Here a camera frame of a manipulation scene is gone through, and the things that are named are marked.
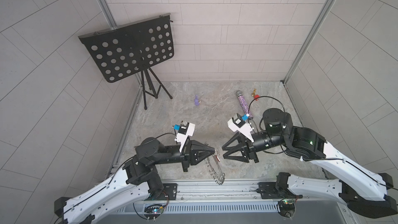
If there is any metal disc with key rings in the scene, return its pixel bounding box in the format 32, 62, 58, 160
206, 149, 226, 185

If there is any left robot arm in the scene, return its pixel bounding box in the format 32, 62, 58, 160
54, 138, 215, 224

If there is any right circuit board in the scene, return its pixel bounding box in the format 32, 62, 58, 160
277, 201, 295, 218

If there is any small purple figurine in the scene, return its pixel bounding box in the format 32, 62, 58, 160
194, 95, 201, 106

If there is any circuit board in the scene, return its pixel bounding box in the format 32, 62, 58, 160
144, 204, 166, 215
277, 201, 295, 218

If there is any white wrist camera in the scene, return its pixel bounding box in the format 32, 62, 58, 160
228, 114, 254, 143
174, 121, 195, 152

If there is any purple glitter microphone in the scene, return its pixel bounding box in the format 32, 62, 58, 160
236, 90, 253, 119

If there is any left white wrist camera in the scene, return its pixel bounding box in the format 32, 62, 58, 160
174, 121, 195, 152

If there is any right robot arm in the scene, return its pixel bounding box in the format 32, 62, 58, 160
222, 108, 398, 219

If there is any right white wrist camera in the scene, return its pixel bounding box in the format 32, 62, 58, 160
228, 114, 254, 143

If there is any left circuit board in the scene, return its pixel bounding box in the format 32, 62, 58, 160
144, 204, 166, 215

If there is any black perforated music stand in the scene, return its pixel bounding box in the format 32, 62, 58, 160
79, 13, 175, 98

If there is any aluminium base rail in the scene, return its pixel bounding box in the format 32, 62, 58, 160
88, 178, 347, 206

